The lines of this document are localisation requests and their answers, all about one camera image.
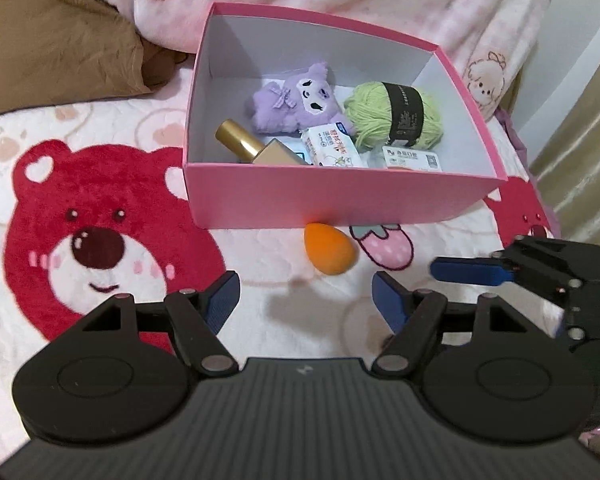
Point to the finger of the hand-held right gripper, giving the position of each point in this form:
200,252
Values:
470,270

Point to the brown pillow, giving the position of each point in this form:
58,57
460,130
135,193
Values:
40,35

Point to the green yarn ball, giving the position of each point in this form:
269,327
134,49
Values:
365,110

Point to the orange makeup sponge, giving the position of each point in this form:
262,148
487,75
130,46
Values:
330,250

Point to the foundation bottle with gold cap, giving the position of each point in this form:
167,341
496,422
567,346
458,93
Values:
235,135

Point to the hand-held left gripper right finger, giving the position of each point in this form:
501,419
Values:
387,305

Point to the small white tissue pack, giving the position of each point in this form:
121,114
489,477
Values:
330,147

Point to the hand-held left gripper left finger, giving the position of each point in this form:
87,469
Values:
222,302

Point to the pink cartoon plush blanket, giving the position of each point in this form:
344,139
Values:
380,0

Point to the beige curtain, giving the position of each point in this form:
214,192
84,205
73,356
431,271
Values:
590,170

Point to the person's right hand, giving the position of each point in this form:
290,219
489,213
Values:
597,439

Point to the pink cardboard box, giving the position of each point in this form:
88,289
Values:
330,200

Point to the white labelled packet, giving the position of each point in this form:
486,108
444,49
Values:
410,157

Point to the purple plush toy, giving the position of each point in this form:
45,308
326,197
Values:
280,110

